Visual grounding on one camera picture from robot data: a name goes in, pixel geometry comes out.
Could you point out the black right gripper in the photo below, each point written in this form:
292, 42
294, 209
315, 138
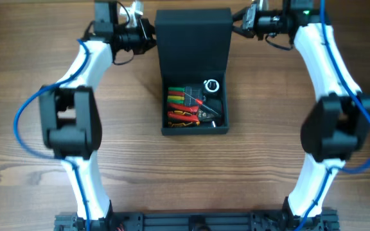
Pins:
248, 23

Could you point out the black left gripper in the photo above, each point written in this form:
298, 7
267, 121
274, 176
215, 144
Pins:
147, 36

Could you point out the dark teal hinged box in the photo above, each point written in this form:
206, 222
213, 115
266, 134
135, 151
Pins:
193, 46

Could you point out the clear precision screwdriver set case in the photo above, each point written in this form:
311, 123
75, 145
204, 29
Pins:
186, 96

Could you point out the red handled wire stripper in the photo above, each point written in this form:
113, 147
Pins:
203, 115

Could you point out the orange black pliers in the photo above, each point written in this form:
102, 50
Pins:
178, 119

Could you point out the black red screwdriver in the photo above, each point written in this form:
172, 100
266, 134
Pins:
200, 102

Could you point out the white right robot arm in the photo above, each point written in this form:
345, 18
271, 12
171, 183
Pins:
335, 135

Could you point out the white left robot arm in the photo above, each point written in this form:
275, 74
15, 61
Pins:
70, 121

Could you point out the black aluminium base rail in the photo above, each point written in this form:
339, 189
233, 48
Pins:
254, 220

